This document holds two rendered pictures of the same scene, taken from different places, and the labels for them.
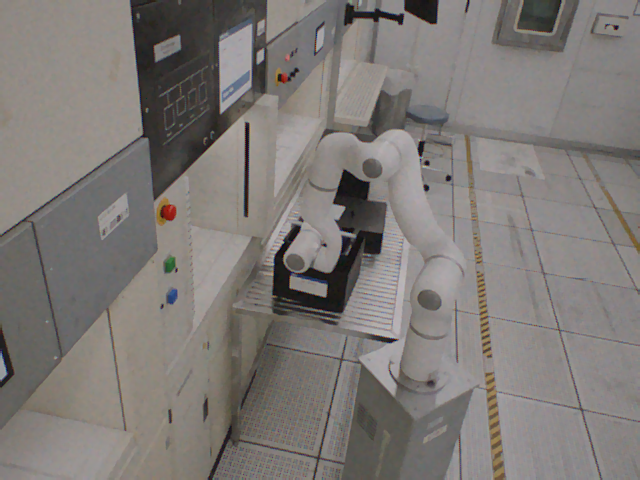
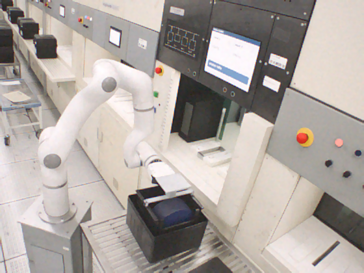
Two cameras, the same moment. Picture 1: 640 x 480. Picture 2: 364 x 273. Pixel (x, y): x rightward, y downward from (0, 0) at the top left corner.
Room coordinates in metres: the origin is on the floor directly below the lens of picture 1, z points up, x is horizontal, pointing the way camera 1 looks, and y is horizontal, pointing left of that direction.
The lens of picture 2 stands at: (2.32, -0.71, 1.81)
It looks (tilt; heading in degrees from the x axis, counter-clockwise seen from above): 27 degrees down; 132
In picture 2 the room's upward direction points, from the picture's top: 11 degrees clockwise
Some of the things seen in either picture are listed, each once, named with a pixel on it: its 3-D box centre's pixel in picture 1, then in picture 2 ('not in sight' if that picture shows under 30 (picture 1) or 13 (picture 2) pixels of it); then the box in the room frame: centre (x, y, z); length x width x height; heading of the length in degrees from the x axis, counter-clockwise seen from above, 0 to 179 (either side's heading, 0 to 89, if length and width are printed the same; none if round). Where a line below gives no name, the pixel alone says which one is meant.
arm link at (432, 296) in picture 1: (433, 300); (52, 155); (1.24, -0.32, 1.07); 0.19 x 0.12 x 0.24; 158
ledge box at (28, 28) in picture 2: not in sight; (28, 29); (-2.57, 0.72, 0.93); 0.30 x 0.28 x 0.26; 175
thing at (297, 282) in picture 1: (319, 265); (164, 221); (1.67, 0.03, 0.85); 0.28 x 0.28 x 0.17; 77
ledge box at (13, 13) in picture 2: not in sight; (16, 16); (-4.01, 0.90, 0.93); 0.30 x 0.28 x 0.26; 173
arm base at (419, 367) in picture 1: (423, 348); (56, 195); (1.27, -0.33, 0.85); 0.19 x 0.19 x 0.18
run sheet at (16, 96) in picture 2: not in sight; (16, 95); (-0.98, 0.07, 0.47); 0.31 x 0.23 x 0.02; 14
